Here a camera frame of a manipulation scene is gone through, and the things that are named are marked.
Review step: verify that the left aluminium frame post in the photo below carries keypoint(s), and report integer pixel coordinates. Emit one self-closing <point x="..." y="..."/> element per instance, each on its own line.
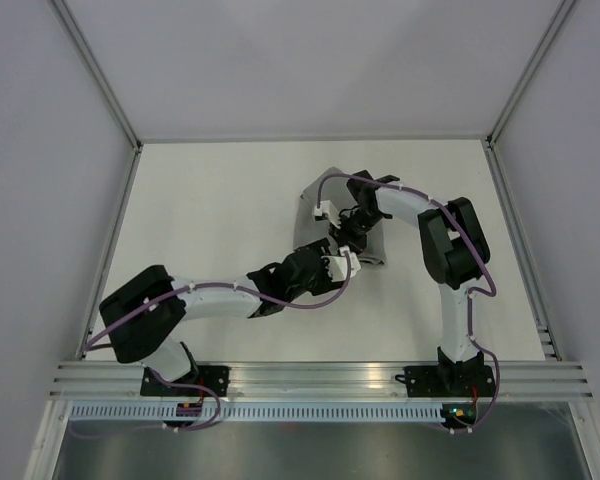
<point x="80" y="43"/>

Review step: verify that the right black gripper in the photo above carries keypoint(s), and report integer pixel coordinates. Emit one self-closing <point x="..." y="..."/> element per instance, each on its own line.
<point x="342" y="237"/>

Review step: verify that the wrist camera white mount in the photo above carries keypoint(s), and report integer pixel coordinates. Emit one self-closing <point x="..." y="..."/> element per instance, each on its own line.
<point x="326" y="210"/>
<point x="343" y="265"/>

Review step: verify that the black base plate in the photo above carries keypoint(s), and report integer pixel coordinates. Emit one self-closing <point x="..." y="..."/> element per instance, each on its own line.
<point x="432" y="382"/>
<point x="213" y="377"/>

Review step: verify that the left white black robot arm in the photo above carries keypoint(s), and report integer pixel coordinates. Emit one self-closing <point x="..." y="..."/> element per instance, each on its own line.
<point x="140" y="316"/>

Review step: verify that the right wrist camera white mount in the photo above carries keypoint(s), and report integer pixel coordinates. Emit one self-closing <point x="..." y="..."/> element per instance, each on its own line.
<point x="326" y="210"/>

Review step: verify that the aluminium mounting rail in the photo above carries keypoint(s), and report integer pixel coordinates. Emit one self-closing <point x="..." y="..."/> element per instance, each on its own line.
<point x="535" y="381"/>

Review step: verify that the white slotted cable duct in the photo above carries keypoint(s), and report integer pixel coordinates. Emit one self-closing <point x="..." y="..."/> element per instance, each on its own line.
<point x="258" y="411"/>

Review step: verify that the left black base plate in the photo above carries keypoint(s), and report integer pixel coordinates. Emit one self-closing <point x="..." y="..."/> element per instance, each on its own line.
<point x="213" y="377"/>

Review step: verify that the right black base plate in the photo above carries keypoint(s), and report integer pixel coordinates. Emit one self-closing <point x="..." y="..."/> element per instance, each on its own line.
<point x="432" y="382"/>

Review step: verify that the aluminium frame post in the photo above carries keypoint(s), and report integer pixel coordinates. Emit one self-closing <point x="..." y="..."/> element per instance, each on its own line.
<point x="548" y="39"/>
<point x="80" y="43"/>

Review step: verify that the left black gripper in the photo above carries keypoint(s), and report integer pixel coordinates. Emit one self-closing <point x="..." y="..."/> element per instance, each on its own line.
<point x="326" y="284"/>

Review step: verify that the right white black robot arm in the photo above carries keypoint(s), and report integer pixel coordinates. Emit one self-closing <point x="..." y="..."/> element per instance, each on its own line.
<point x="455" y="254"/>

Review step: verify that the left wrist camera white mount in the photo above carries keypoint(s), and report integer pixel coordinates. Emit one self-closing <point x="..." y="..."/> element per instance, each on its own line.
<point x="343" y="265"/>

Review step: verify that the right aluminium frame post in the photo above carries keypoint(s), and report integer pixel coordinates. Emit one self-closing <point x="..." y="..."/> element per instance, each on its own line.
<point x="548" y="39"/>

